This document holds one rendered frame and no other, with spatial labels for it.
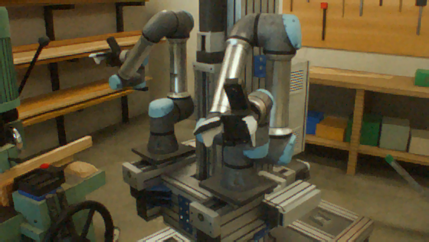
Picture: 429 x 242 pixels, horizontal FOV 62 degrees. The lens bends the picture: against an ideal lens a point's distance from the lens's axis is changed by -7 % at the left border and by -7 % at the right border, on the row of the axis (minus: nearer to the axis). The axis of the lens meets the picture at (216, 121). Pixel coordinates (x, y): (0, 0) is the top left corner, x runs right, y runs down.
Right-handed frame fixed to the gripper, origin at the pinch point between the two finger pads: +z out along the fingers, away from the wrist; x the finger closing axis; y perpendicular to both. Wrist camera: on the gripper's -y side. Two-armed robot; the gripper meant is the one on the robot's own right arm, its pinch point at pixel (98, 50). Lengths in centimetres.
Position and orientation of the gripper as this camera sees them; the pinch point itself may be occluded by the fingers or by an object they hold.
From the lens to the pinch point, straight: 223.5
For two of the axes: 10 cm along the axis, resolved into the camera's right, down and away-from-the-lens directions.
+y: 0.7, 9.1, 4.1
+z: -8.5, -1.6, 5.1
